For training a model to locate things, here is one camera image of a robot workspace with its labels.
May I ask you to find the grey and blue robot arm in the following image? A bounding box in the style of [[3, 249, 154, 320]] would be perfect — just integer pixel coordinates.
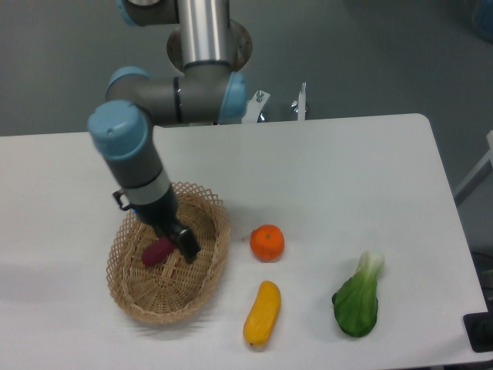
[[87, 1, 247, 263]]

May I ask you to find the black device at table edge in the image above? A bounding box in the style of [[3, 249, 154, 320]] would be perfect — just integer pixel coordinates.
[[463, 312, 492, 353]]

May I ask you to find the green bok choy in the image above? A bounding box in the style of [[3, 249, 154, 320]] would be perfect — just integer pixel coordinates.
[[331, 251, 385, 338]]

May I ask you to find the orange tangerine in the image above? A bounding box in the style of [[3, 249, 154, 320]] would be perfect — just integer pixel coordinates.
[[250, 224, 285, 261]]

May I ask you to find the yellow mango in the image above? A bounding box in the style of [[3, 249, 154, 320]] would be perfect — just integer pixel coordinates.
[[243, 281, 282, 347]]

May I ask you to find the purple sweet potato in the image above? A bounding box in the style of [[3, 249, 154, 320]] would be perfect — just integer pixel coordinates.
[[142, 237, 176, 267]]

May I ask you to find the white mounting frame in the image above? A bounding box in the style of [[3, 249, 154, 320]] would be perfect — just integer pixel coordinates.
[[241, 81, 309, 124]]

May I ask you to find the woven wicker basket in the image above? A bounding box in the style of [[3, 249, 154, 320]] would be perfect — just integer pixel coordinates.
[[106, 182, 230, 324]]

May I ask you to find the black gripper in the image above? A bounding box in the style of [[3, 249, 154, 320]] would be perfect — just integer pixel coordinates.
[[112, 185, 201, 264]]

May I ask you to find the white furniture leg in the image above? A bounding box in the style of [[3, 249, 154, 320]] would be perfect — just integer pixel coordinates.
[[453, 131, 492, 207]]

